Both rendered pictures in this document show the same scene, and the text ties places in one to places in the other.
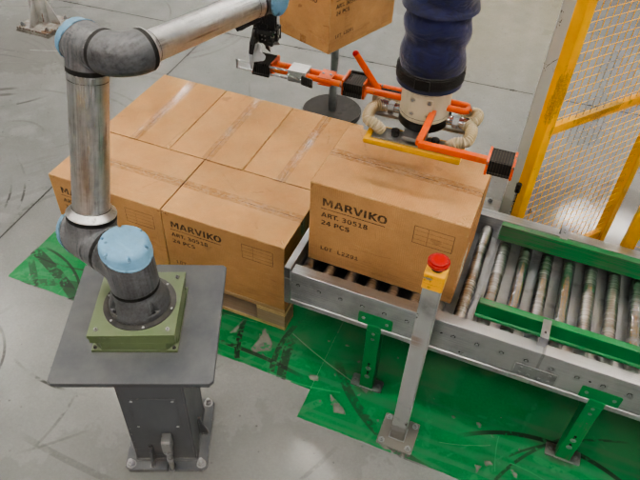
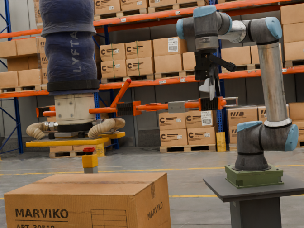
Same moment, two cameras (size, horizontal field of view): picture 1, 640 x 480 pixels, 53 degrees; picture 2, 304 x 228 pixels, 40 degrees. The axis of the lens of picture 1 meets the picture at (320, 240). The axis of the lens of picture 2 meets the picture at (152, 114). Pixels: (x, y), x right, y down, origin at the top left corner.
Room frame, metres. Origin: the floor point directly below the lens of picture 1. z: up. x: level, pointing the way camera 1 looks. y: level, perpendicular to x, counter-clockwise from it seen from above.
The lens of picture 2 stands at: (3.78, -0.03, 1.32)
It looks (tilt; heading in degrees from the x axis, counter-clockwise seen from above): 3 degrees down; 179
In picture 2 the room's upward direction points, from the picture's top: 5 degrees counter-clockwise
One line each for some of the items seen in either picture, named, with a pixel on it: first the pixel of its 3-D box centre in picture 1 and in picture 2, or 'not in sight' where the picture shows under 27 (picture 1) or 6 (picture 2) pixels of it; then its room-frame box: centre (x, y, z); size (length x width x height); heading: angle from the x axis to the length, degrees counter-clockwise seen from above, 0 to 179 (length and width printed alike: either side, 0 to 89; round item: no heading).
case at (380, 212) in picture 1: (398, 211); (92, 226); (1.93, -0.30, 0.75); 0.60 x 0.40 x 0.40; 69
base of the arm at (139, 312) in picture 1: (137, 291); (250, 159); (1.33, 0.57, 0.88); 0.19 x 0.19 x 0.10
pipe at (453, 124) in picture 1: (423, 115); (76, 126); (1.92, -0.34, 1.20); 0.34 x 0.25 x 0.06; 71
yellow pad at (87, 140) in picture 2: not in sight; (66, 138); (2.01, -0.37, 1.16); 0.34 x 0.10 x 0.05; 71
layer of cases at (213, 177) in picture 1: (218, 180); not in sight; (2.57, 0.54, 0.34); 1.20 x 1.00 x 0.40; 70
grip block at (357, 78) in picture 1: (356, 84); (128, 108); (2.01, -0.10, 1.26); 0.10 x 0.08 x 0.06; 161
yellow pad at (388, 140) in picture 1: (414, 140); (87, 133); (1.83, -0.31, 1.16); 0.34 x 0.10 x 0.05; 71
